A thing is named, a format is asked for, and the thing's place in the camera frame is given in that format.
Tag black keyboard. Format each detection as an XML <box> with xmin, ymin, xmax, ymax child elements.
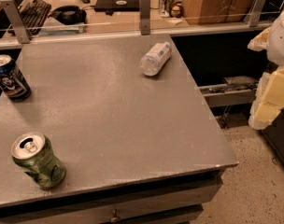
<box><xmin>20</xmin><ymin>0</ymin><xmax>51</xmax><ymax>35</ymax></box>

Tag left metal bracket post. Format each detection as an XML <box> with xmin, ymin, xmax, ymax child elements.
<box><xmin>0</xmin><ymin>0</ymin><xmax>30</xmax><ymax>44</ymax></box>

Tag black laptop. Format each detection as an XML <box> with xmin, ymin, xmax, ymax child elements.
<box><xmin>94</xmin><ymin>0</ymin><xmax>139</xmax><ymax>12</ymax></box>

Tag wooden cabinet box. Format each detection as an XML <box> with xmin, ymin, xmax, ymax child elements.
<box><xmin>181</xmin><ymin>0</ymin><xmax>253</xmax><ymax>25</ymax></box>

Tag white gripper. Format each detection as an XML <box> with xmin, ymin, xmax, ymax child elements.
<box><xmin>248</xmin><ymin>10</ymin><xmax>284</xmax><ymax>130</ymax></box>

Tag glass jar on desk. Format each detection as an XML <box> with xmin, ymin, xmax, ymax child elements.
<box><xmin>158</xmin><ymin>0</ymin><xmax>174</xmax><ymax>17</ymax></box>

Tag small round brown object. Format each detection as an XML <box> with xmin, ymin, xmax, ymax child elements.
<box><xmin>170</xmin><ymin>6</ymin><xmax>182</xmax><ymax>18</ymax></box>

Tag green soda can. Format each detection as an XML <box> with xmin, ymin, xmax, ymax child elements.
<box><xmin>11</xmin><ymin>132</ymin><xmax>66</xmax><ymax>189</ymax></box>

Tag metal bracket post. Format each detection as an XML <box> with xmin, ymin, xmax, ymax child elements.
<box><xmin>0</xmin><ymin>0</ymin><xmax>30</xmax><ymax>44</ymax></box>
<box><xmin>247</xmin><ymin>0</ymin><xmax>266</xmax><ymax>27</ymax></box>
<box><xmin>139</xmin><ymin>0</ymin><xmax>150</xmax><ymax>35</ymax></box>

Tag right metal bracket post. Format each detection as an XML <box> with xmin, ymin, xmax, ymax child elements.
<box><xmin>247</xmin><ymin>0</ymin><xmax>266</xmax><ymax>27</ymax></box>

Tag clear plastic water bottle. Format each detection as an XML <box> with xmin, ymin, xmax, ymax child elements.
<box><xmin>140</xmin><ymin>42</ymin><xmax>171</xmax><ymax>77</ymax></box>

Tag middle metal bracket post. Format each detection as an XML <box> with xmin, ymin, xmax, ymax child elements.
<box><xmin>139</xmin><ymin>0</ymin><xmax>150</xmax><ymax>35</ymax></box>

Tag black headphones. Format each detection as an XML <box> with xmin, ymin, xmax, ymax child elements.
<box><xmin>50</xmin><ymin>6</ymin><xmax>86</xmax><ymax>25</ymax></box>

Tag grey drawer with handle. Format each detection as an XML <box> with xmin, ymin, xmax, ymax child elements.
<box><xmin>0</xmin><ymin>177</ymin><xmax>222</xmax><ymax>224</ymax></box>

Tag dark blue beverage can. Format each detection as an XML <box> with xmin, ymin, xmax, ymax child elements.
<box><xmin>0</xmin><ymin>54</ymin><xmax>31</xmax><ymax>102</ymax></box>

